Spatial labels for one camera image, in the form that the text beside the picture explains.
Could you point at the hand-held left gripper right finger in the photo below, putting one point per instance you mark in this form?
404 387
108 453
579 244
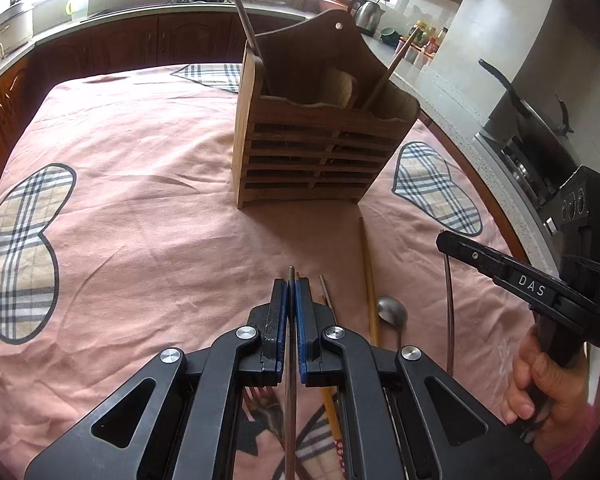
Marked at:
302 320

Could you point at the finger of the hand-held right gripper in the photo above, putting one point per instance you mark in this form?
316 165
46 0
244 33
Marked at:
470 255

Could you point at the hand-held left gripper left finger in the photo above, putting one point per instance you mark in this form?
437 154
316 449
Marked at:
280 310

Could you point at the metal spoon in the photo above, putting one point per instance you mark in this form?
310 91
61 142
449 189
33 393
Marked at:
392 312

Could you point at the metal fork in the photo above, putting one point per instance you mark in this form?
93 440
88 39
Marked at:
290 435

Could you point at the wooden utensil holder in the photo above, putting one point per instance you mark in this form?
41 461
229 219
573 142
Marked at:
305 160

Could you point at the person's right hand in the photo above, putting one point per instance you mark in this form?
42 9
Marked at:
565 397

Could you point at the dark brown chopstick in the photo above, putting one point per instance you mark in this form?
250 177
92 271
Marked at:
326 292

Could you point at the gas stove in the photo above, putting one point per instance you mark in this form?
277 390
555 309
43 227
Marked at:
525 180

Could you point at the black frying pan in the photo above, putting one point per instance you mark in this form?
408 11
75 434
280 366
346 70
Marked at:
540 130

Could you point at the pink plaid-heart tablecloth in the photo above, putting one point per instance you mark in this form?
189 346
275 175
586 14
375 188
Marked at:
155 210

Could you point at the white spice jar set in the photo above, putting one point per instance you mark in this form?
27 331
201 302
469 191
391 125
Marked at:
420 60

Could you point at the red-cap sauce bottle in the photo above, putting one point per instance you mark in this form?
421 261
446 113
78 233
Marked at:
431 47

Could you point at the yellow-cap sauce bottle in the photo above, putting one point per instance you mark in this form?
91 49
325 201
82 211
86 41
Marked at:
419 35

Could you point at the green mug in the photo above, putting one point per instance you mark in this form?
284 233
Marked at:
391 36

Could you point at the stainless steel electric kettle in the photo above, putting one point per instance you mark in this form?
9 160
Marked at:
370 15

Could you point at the pink basin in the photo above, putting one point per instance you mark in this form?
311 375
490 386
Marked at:
330 5

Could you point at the white cooking pot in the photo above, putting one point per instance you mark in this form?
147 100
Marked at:
15 25

